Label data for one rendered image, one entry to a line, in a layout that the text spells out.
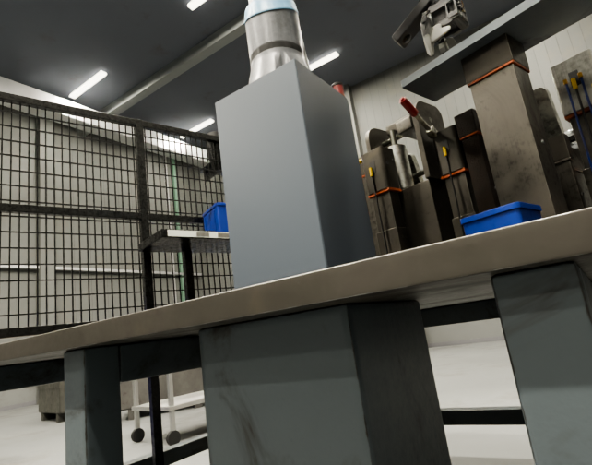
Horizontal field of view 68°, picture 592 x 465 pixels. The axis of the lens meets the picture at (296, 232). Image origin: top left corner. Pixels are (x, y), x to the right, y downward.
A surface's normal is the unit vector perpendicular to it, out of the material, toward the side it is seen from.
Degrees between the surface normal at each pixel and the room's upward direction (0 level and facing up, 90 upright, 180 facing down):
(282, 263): 90
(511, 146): 90
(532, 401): 90
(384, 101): 90
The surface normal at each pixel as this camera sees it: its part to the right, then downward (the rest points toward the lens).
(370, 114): -0.57, -0.11
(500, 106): -0.77, -0.04
